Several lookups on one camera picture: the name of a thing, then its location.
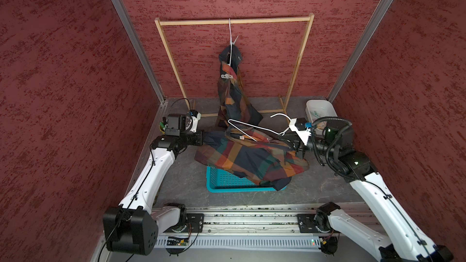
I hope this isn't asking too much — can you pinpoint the plaid shirt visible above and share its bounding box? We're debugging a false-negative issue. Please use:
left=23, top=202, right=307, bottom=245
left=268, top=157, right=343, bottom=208
left=216, top=45, right=263, bottom=129
left=194, top=127, right=309, bottom=191

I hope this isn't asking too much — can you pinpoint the white wire hanger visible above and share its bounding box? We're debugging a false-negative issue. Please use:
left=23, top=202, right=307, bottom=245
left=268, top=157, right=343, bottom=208
left=228, top=18, right=233, bottom=67
left=227, top=119, right=290, bottom=142

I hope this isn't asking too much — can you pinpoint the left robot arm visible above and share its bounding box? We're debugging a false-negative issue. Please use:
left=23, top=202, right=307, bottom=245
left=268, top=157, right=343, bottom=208
left=103, top=110, right=203, bottom=255

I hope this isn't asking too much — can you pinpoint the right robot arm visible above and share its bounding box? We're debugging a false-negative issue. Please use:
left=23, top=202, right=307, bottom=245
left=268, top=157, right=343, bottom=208
left=280, top=116, right=454, bottom=262

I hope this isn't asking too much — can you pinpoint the white plastic tray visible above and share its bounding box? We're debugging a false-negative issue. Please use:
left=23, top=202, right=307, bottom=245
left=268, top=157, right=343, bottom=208
left=305, top=99, right=337, bottom=123

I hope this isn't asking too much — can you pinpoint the teal plastic basket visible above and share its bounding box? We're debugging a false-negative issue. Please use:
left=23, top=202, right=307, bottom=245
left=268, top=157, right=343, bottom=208
left=206, top=167, right=275, bottom=193

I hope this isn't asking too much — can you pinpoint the wooden clothes rack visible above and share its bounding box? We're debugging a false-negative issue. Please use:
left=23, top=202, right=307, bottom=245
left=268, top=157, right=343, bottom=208
left=155, top=13, right=315, bottom=114

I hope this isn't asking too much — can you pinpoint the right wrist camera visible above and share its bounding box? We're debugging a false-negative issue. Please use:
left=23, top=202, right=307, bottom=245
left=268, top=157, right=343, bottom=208
left=289, top=118, right=313, bottom=146

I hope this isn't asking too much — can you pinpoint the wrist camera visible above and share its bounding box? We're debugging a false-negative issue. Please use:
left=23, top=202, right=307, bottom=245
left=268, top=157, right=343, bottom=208
left=186, top=110, right=201, bottom=133
left=289, top=118, right=313, bottom=146

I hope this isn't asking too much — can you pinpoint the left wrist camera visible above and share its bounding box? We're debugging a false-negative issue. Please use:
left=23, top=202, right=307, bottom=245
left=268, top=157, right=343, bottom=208
left=186, top=110, right=201, bottom=133

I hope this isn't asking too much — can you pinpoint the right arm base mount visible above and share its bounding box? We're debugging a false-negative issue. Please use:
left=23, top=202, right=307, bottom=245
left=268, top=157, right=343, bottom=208
left=296, top=213, right=349, bottom=237

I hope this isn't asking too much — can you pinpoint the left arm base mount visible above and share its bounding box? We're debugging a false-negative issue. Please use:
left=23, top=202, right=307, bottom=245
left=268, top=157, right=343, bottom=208
left=164, top=213, right=205, bottom=234

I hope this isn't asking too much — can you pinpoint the aluminium rail frame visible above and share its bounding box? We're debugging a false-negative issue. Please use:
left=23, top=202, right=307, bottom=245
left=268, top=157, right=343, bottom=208
left=90, top=203, right=412, bottom=262

